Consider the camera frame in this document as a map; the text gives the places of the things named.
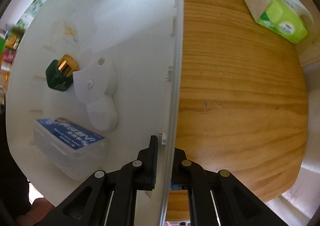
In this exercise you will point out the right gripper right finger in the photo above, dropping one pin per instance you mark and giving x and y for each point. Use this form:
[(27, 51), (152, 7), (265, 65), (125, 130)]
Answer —
[(184, 172)]

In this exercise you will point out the clear dental floss box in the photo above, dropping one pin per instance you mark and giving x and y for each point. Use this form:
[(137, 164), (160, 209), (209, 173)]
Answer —
[(75, 150)]

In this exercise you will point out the small cartoon sticker card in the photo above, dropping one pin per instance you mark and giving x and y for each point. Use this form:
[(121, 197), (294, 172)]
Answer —
[(62, 31)]

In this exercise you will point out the green bottle gold cap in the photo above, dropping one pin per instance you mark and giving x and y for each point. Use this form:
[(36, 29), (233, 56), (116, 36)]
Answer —
[(59, 74)]

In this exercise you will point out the green tissue pack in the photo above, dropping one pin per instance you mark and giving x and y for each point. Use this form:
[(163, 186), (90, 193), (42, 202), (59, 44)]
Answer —
[(288, 18)]

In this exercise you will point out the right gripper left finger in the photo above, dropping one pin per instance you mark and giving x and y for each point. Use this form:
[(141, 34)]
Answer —
[(148, 169)]

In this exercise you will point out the white plastic storage box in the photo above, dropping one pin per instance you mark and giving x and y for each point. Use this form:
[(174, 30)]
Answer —
[(143, 40)]

